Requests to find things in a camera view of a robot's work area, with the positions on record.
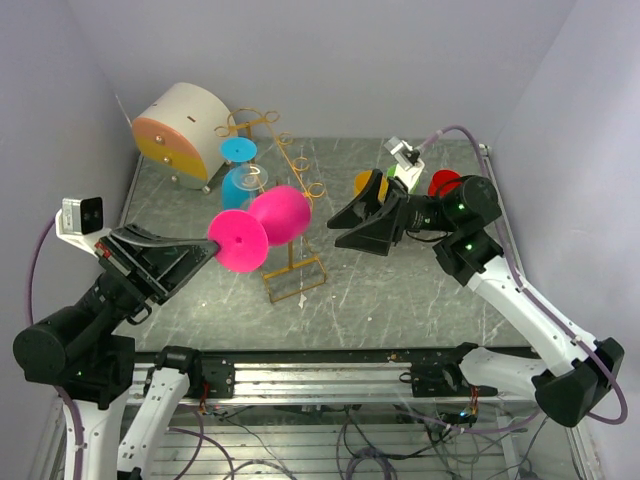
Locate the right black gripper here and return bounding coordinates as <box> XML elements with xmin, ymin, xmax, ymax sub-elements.
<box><xmin>327</xmin><ymin>169</ymin><xmax>460</xmax><ymax>255</ymax></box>

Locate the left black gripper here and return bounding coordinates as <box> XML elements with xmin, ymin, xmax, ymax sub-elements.
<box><xmin>75</xmin><ymin>219</ymin><xmax>219</xmax><ymax>339</ymax></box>

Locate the orange plastic wine glass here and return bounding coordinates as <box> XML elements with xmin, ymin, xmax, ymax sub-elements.
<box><xmin>353</xmin><ymin>170</ymin><xmax>388</xmax><ymax>202</ymax></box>

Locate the red plastic wine glass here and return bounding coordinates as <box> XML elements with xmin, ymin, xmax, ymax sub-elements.
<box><xmin>427</xmin><ymin>169</ymin><xmax>461</xmax><ymax>198</ymax></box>

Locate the pink plastic wine glass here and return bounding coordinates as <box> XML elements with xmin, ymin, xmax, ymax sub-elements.
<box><xmin>207</xmin><ymin>185</ymin><xmax>312</xmax><ymax>273</ymax></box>

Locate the clear wine glass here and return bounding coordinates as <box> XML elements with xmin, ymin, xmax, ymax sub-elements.
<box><xmin>231</xmin><ymin>163</ymin><xmax>269</xmax><ymax>192</ymax></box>

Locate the blue plastic wine glass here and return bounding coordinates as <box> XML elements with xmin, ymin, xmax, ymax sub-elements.
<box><xmin>219</xmin><ymin>137</ymin><xmax>257</xmax><ymax>210</ymax></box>

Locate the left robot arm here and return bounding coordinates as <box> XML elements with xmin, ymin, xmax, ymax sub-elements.
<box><xmin>13</xmin><ymin>224</ymin><xmax>220</xmax><ymax>479</ymax></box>

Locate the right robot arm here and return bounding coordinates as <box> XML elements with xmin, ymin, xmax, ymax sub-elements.
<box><xmin>327</xmin><ymin>170</ymin><xmax>624</xmax><ymax>428</ymax></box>

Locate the white semicircular drawer box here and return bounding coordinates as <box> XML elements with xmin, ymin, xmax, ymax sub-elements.
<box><xmin>131</xmin><ymin>82</ymin><xmax>235</xmax><ymax>193</ymax></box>

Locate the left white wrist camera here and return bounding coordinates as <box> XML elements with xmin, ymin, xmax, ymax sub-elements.
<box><xmin>54</xmin><ymin>196</ymin><xmax>111</xmax><ymax>256</ymax></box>

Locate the gold wire glass rack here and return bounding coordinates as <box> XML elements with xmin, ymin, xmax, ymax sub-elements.
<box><xmin>214</xmin><ymin>107</ymin><xmax>328</xmax><ymax>304</ymax></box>

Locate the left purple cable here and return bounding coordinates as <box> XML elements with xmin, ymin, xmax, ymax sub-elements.
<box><xmin>22</xmin><ymin>217</ymin><xmax>86</xmax><ymax>480</ymax></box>

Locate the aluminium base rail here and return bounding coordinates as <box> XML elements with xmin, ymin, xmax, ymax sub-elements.
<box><xmin>54</xmin><ymin>349</ymin><xmax>581</xmax><ymax>406</ymax></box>

